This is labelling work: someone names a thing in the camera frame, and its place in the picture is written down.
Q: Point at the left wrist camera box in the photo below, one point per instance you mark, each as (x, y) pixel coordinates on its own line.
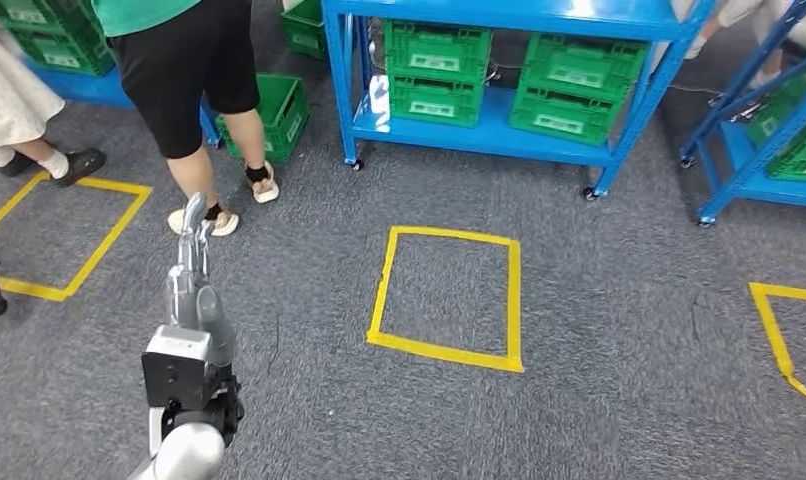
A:
(178, 371)

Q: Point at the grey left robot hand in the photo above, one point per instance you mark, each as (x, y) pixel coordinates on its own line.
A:
(194, 305)

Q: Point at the blue metal shelf rack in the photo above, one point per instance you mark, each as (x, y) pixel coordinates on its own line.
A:
(92, 93)
(476, 139)
(747, 179)

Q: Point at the person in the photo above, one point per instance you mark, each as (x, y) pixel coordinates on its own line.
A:
(178, 79)
(794, 20)
(12, 99)

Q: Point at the green open plastic crate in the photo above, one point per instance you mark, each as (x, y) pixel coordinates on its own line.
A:
(304, 33)
(284, 112)

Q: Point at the yellow floor tape square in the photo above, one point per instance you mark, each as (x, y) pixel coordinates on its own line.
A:
(105, 245)
(514, 318)

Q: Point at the chrome chair base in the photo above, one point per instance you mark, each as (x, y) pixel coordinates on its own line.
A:
(734, 109)

